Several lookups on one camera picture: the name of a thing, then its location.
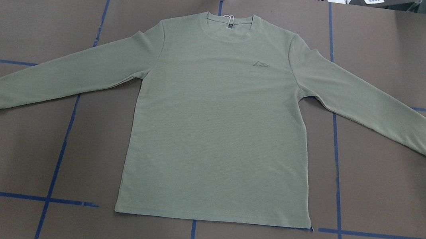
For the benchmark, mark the olive green long-sleeve shirt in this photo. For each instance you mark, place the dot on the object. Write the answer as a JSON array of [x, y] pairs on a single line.
[[217, 132]]

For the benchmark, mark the black box with label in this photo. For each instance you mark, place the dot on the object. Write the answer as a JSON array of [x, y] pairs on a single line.
[[399, 5]]

